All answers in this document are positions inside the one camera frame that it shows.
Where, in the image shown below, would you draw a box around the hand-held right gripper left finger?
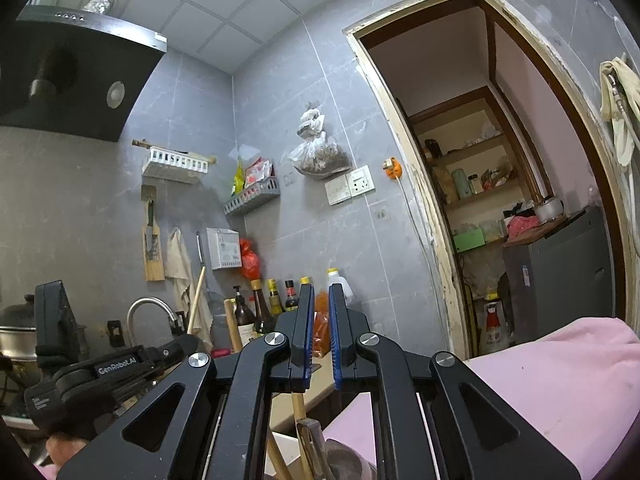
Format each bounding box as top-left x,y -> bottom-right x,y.
57,284 -> 316,480

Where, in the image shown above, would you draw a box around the dark bottle with white label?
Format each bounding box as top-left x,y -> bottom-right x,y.
231,285 -> 258,348

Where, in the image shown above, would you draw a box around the white wall rack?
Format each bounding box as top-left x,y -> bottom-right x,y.
141,145 -> 211,185

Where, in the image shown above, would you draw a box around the person's left hand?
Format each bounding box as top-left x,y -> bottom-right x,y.
44,432 -> 95,469

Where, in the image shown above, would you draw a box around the white wall box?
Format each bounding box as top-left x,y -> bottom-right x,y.
206,227 -> 243,271

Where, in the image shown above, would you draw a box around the metal steamer pot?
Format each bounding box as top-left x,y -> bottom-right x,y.
0,302 -> 42,362

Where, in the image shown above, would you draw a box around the green box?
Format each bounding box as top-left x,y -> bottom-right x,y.
452,227 -> 486,254

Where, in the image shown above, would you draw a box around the grey utensil holder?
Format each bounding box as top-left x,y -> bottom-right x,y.
322,437 -> 379,480

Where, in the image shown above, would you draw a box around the white bottle with red label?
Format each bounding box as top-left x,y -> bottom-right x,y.
479,292 -> 512,356

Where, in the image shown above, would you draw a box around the wooden cutting board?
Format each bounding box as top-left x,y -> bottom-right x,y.
141,184 -> 166,282

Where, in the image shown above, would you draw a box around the plastic bag of dried goods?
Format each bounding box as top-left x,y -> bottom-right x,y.
287,102 -> 352,181

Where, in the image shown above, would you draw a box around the metal faucet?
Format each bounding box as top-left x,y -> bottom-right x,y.
126,297 -> 181,348

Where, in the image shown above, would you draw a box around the red cloth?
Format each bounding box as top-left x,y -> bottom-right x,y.
506,212 -> 541,239

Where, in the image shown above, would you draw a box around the white wall socket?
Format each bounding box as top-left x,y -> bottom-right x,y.
347,165 -> 376,197

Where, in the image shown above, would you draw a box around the black range hood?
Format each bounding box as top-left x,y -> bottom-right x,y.
0,5 -> 168,143

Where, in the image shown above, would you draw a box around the bottle with yellow label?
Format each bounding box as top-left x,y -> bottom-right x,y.
266,278 -> 284,317

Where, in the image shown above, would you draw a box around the wooden rolling pin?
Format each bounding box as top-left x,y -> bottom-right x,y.
223,298 -> 244,353

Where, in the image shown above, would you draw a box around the red and white packet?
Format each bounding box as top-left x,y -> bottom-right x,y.
245,157 -> 274,189

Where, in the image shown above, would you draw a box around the beige hanging cloth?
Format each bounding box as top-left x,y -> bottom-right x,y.
165,227 -> 214,347

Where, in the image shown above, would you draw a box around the wooden door frame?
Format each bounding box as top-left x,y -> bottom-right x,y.
342,0 -> 640,361

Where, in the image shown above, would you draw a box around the wooden pantry shelf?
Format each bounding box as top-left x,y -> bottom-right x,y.
407,87 -> 557,262

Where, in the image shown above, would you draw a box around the pale hanging rubber gloves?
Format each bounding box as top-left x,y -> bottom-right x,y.
599,57 -> 640,167

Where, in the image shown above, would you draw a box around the grey wall rack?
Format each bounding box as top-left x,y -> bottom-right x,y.
222,177 -> 281,217

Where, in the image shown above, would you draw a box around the pink blanket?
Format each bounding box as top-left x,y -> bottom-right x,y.
30,317 -> 640,480

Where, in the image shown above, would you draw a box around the orange red seasoning packet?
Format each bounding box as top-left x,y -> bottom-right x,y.
313,290 -> 333,358

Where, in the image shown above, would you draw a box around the dark sauce bottle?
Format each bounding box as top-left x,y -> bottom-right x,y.
249,280 -> 276,338

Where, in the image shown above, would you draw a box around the white wall switch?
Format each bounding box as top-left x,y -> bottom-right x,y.
324,172 -> 354,206

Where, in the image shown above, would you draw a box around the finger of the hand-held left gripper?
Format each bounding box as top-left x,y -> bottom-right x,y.
142,332 -> 200,379

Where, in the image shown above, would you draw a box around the small metal pot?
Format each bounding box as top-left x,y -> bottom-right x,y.
534,195 -> 565,224

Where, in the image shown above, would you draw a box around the wooden handle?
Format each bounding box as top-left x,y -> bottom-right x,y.
186,266 -> 207,334

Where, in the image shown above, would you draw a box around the metal spoon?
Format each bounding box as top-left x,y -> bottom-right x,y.
296,419 -> 337,480

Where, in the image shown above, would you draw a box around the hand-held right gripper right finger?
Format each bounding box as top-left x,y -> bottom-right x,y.
328,283 -> 584,480

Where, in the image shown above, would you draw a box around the red plastic bag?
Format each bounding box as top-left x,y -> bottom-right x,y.
239,237 -> 262,281

